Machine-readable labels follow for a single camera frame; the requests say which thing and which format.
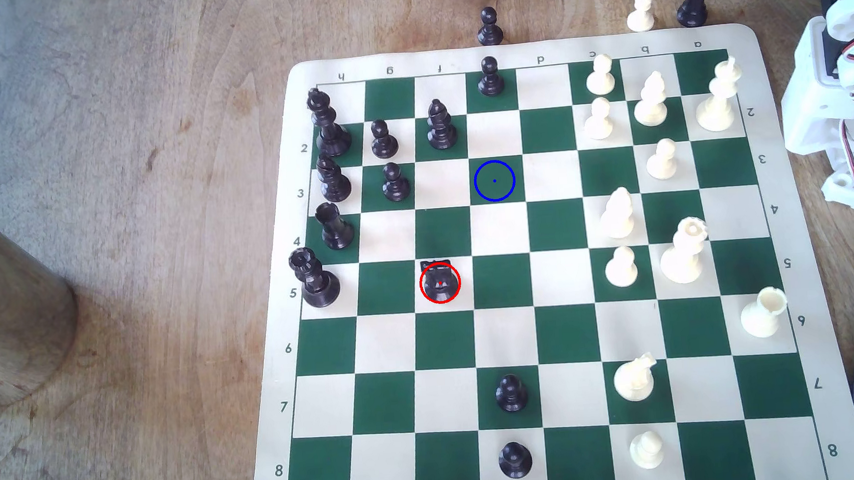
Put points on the black rook chess piece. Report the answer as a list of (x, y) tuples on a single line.
[(693, 7), (336, 233)]

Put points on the black knight chess piece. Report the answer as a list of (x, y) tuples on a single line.
[(439, 284)]

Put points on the white knight chess piece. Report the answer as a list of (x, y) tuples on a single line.
[(634, 382)]

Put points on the black queen chess piece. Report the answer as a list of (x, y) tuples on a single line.
[(319, 286)]

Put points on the white rook chess piece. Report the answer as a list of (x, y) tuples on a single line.
[(761, 316)]

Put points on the white bishop chess piece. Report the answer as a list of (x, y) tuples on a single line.
[(651, 108), (617, 219)]

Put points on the black bishop chess piece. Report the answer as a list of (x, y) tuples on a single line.
[(334, 185), (441, 132)]

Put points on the black king chess piece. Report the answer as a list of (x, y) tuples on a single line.
[(329, 134)]

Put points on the white queen chess piece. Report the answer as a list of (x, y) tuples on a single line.
[(682, 263)]

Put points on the white king chess piece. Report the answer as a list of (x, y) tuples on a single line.
[(716, 111)]

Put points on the white pawn chess piece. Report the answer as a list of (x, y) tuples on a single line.
[(621, 271), (646, 452), (599, 126), (600, 79), (662, 165), (641, 17)]

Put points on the green and white chess mat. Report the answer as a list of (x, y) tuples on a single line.
[(561, 276)]

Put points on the black pawn chess piece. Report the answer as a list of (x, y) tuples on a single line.
[(515, 462), (395, 186), (384, 145), (490, 32), (490, 81), (511, 396)]

